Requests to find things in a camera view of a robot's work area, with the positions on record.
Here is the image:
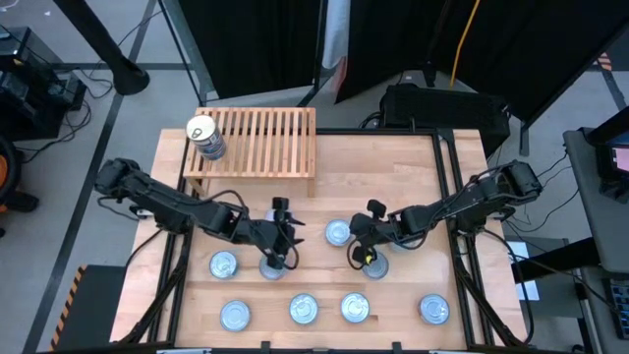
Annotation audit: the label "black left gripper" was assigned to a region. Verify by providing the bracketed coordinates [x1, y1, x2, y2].
[230, 214, 307, 258]

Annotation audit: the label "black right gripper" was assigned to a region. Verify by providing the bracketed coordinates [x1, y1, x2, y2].
[349, 210, 407, 248]

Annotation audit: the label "pink blue label tuna can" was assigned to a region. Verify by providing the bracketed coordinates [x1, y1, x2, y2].
[196, 146, 228, 162]
[192, 137, 226, 155]
[185, 113, 222, 148]

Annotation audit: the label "wooden slatted shelf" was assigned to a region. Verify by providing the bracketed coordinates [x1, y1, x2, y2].
[182, 106, 317, 198]

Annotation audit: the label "black ribbed equipment box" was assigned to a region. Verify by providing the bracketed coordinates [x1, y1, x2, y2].
[378, 82, 512, 157]

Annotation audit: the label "black curtain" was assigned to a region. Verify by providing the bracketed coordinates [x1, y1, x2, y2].
[177, 0, 329, 99]
[335, 0, 629, 124]

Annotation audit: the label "black desk crossbar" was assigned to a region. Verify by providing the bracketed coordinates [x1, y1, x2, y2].
[510, 235, 608, 284]

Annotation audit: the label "white fabric panel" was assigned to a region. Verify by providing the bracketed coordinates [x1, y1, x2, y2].
[321, 0, 353, 94]

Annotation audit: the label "grey metal truss pole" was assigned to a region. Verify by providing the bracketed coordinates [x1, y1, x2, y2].
[156, 0, 217, 107]

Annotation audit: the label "black platform hazard stripes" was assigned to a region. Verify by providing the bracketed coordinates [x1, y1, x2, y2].
[47, 264, 128, 353]

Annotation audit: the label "black stand pole round base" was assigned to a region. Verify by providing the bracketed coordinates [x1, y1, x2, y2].
[52, 0, 151, 97]

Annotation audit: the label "grey side desk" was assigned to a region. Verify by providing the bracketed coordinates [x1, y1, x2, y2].
[562, 126, 629, 276]

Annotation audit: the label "black monitor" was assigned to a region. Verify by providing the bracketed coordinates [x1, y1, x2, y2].
[586, 105, 629, 204]

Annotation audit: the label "black keyboard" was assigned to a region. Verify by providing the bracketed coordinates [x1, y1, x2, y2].
[602, 277, 629, 341]

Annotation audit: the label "orange black device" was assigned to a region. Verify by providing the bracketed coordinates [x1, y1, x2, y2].
[0, 135, 40, 238]

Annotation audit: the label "black equipment cart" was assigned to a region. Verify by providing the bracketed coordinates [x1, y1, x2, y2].
[0, 27, 88, 142]

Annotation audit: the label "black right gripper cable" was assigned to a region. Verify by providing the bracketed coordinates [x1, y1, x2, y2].
[346, 239, 379, 271]

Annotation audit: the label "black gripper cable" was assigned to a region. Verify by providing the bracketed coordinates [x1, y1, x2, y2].
[264, 240, 302, 271]
[346, 239, 379, 271]

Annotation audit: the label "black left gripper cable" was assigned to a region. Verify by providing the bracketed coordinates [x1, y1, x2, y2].
[264, 240, 302, 271]

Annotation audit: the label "yellow cable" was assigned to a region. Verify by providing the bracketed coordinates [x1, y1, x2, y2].
[448, 0, 483, 90]

